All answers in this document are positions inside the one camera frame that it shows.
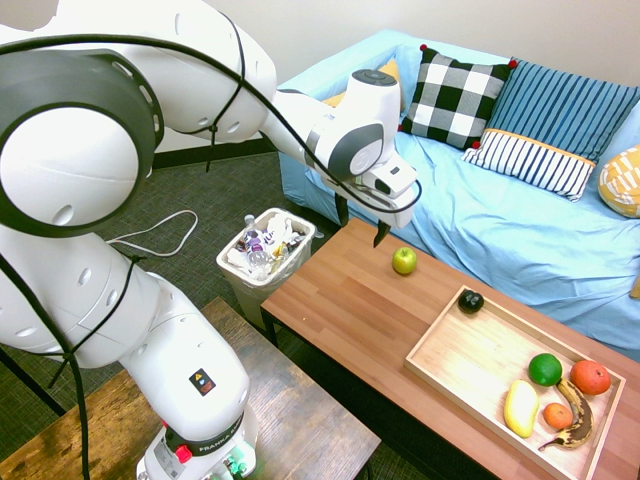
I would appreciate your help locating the white navy striped pillow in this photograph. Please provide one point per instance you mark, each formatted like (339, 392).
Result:
(530, 162)

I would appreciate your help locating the reddish wooden coffee table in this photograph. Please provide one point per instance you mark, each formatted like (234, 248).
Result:
(350, 310)

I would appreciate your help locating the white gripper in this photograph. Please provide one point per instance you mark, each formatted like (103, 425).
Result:
(405, 205)

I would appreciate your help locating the white trash bin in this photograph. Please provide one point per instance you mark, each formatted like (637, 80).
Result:
(250, 296)

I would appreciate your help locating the light wooden tray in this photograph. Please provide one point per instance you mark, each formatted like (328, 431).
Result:
(465, 350)

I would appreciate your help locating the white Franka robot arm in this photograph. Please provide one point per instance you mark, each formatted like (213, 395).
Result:
(75, 165)

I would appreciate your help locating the rustic dark wooden table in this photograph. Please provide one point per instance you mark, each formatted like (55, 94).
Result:
(300, 410)

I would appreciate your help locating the green lime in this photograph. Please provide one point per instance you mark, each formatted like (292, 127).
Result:
(545, 369)

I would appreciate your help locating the small orange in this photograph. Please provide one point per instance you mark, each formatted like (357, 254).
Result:
(558, 416)

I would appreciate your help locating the yellow mango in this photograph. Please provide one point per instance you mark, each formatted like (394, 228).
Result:
(521, 409)

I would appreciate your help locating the black camera tripod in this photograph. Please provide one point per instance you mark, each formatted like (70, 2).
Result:
(30, 381)

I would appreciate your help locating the yellow patterned bolster pillow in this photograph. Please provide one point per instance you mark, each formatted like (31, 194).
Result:
(622, 185)

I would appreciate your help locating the large red-orange orange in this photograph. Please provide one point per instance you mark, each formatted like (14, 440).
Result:
(591, 377)

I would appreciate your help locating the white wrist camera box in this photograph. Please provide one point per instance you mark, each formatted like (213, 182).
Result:
(395, 172)

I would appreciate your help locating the black white checked pillow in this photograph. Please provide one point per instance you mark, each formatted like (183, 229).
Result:
(450, 100)

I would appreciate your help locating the overripe spotted banana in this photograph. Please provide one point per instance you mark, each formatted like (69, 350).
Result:
(581, 415)

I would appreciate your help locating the blue striped pillow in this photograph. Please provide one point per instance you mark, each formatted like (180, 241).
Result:
(550, 110)

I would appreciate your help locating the plain mustard pillow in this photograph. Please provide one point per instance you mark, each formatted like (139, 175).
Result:
(334, 100)

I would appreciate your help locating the clear bottle with purple label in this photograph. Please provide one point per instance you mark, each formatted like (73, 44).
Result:
(256, 245)

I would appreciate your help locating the black round fruit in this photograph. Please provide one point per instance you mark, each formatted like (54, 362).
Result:
(470, 302)

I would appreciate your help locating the green apple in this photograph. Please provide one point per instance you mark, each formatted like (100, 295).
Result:
(404, 261)

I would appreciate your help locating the light blue sofa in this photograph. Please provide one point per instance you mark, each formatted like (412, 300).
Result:
(500, 240)

